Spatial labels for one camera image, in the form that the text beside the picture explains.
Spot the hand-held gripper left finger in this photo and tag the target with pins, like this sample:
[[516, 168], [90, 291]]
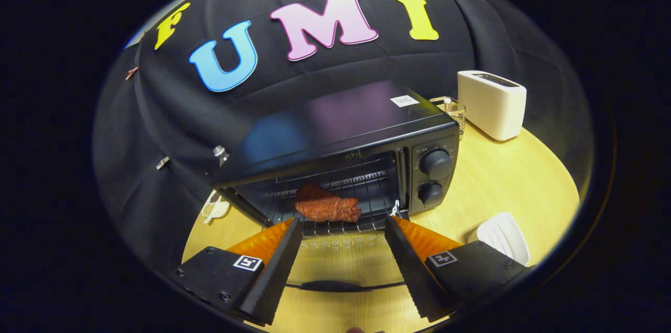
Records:
[[275, 272]]

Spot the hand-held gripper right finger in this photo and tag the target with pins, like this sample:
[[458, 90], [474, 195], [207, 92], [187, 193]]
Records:
[[409, 270]]

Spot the red-brown meat slice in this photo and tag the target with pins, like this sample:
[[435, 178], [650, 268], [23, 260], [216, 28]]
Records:
[[325, 207]]

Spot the black toaster oven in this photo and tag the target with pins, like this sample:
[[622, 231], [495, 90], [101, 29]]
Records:
[[341, 123]]

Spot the white slot toaster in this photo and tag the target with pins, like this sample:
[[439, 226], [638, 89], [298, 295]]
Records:
[[490, 107]]

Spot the white divided seasoning dish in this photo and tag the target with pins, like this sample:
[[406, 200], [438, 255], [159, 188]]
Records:
[[215, 208]]

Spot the white rectangular plate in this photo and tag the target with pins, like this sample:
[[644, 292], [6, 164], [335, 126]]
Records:
[[503, 236]]

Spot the small clear bottle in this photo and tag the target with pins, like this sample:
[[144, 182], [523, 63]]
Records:
[[220, 153]]

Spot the silver metal clip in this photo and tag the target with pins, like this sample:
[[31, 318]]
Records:
[[162, 163]]

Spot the black backdrop cloth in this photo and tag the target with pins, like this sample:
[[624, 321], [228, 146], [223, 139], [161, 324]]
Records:
[[472, 34]]

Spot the wooden clothespin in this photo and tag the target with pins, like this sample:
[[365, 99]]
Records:
[[132, 73]]

